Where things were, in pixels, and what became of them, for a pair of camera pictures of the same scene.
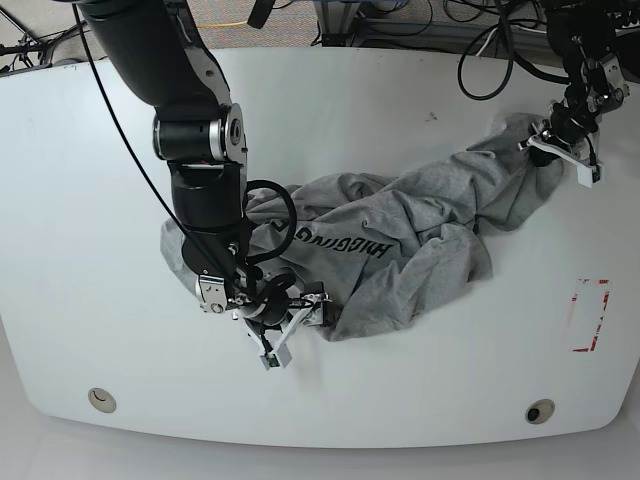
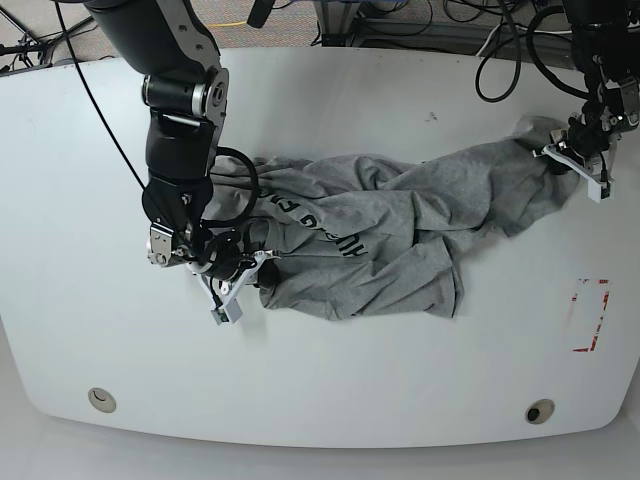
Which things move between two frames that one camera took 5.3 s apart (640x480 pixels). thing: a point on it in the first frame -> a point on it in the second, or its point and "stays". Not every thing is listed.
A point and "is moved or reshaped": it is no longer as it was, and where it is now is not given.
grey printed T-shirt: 378,253 is moved or reshaped
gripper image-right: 566,136 -> 581,148
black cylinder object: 260,13 stays
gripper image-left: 271,311 -> 224,268
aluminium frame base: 336,19 stays
